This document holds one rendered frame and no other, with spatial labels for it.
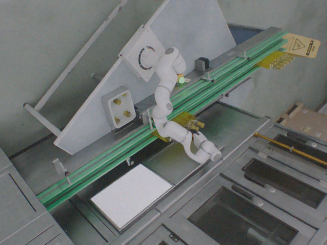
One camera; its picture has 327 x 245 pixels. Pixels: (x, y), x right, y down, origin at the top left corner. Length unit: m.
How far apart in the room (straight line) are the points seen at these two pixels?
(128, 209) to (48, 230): 0.56
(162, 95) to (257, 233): 0.88
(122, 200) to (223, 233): 0.62
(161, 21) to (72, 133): 0.95
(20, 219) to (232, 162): 1.29
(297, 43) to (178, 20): 3.13
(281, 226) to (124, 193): 0.91
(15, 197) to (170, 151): 1.02
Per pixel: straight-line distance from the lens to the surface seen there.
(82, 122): 1.97
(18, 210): 1.60
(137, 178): 1.97
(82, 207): 1.96
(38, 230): 1.45
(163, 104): 1.64
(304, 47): 5.11
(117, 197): 1.90
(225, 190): 1.88
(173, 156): 2.07
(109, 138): 2.05
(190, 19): 2.36
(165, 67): 1.69
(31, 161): 2.50
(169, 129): 1.67
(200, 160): 1.78
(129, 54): 1.92
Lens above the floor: 2.34
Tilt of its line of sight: 41 degrees down
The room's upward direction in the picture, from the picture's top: 117 degrees clockwise
